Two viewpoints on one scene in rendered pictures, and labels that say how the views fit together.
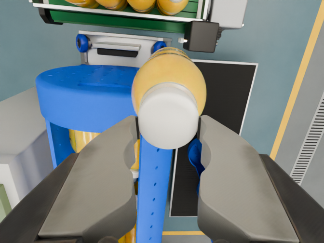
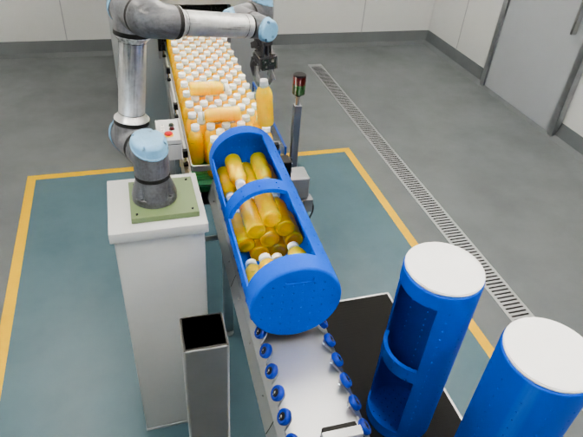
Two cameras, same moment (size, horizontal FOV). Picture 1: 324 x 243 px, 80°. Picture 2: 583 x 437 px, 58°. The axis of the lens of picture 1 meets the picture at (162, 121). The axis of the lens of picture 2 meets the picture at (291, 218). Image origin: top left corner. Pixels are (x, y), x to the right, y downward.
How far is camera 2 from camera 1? 2.18 m
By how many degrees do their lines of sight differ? 74
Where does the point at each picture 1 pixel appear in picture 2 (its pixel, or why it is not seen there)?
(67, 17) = (203, 182)
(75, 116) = (235, 131)
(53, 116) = (225, 136)
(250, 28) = (363, 283)
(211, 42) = (287, 159)
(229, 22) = (300, 177)
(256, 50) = not seen: hidden behind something
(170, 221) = not seen: outside the picture
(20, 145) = not seen: hidden behind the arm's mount
